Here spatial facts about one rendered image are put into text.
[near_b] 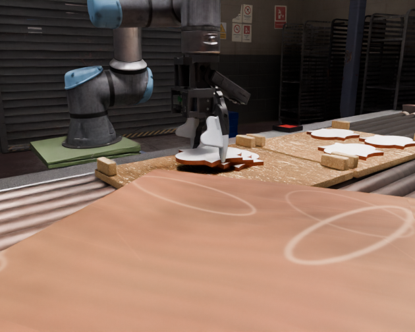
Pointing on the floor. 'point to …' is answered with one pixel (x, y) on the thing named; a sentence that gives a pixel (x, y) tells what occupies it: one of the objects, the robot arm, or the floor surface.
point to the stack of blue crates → (233, 124)
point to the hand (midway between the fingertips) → (209, 153)
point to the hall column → (352, 57)
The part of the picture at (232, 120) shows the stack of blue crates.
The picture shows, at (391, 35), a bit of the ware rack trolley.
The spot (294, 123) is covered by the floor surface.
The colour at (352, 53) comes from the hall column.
